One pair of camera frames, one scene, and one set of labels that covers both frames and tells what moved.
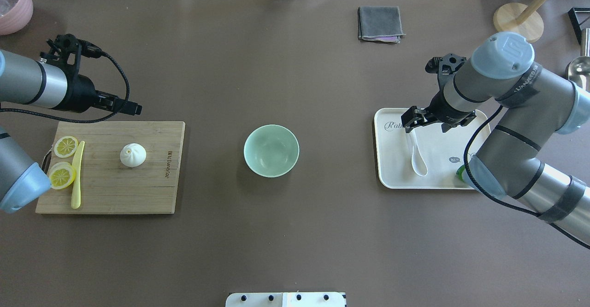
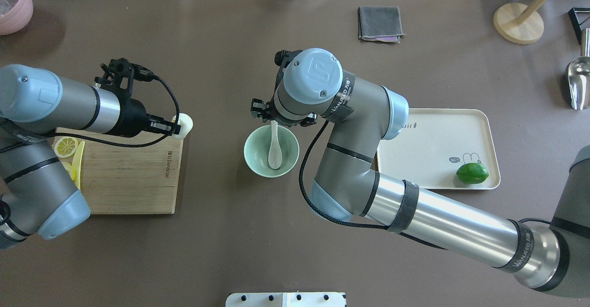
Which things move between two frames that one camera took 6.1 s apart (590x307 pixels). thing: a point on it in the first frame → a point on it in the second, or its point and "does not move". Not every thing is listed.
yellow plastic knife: (75, 201) does not move
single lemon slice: (65, 146) does not move
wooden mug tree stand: (523, 20) does not move
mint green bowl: (271, 150) does not move
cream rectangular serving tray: (443, 153) does not move
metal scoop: (579, 70) does not move
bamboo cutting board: (128, 167) does not move
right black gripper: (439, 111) → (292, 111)
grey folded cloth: (380, 23) does not move
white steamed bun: (132, 155) → (186, 123)
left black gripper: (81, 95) → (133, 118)
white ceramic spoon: (418, 162) → (275, 156)
